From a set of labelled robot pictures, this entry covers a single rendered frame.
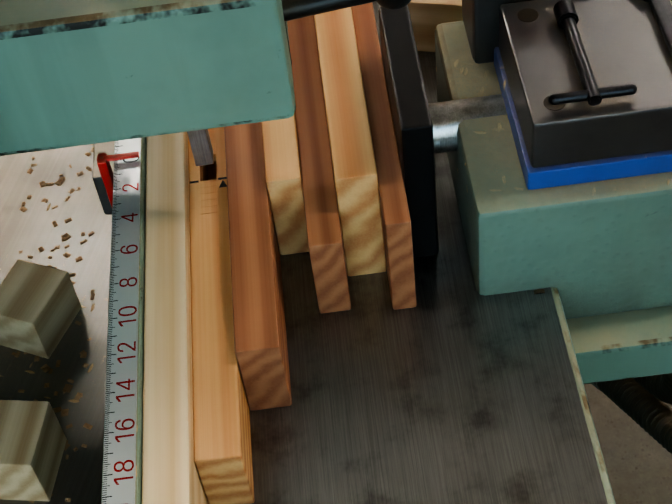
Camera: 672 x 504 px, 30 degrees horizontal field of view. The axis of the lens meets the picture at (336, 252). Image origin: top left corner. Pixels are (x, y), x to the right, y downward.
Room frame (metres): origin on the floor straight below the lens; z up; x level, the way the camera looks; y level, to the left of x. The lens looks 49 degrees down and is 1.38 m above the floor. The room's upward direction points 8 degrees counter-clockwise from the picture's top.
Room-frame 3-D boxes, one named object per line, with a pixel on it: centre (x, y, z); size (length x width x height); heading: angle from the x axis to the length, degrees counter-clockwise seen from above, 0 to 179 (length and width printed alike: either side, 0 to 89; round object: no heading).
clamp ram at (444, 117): (0.45, -0.07, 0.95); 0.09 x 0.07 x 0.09; 179
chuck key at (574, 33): (0.43, -0.12, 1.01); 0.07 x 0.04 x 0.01; 179
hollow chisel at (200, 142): (0.45, 0.06, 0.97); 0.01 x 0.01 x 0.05; 89
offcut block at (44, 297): (0.48, 0.18, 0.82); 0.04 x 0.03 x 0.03; 153
